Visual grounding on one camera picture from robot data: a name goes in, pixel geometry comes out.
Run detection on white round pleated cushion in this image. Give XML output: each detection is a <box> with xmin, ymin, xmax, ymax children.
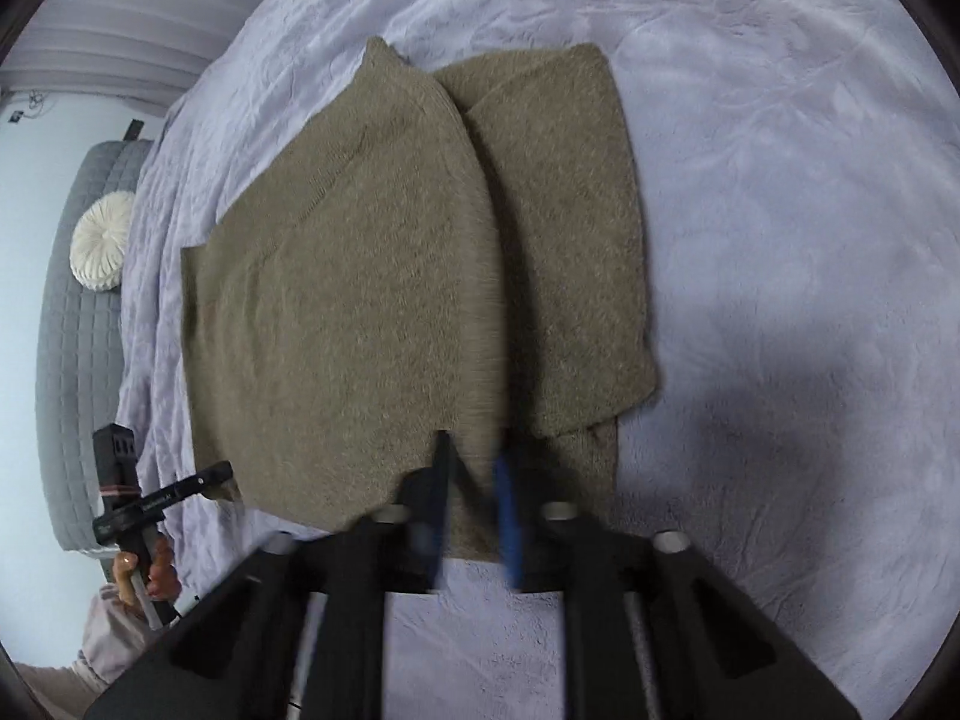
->
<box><xmin>68</xmin><ymin>190</ymin><xmax>135</xmax><ymax>293</ymax></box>

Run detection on grey pleated curtain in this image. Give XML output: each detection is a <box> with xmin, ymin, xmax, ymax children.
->
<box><xmin>2</xmin><ymin>0</ymin><xmax>263</xmax><ymax>112</ymax></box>

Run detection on person's left hand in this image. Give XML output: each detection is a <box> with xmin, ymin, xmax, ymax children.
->
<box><xmin>112</xmin><ymin>535</ymin><xmax>182</xmax><ymax>617</ymax></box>

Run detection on olive knitted sweater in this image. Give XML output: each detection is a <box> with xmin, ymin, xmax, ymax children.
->
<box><xmin>181</xmin><ymin>39</ymin><xmax>658</xmax><ymax>530</ymax></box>

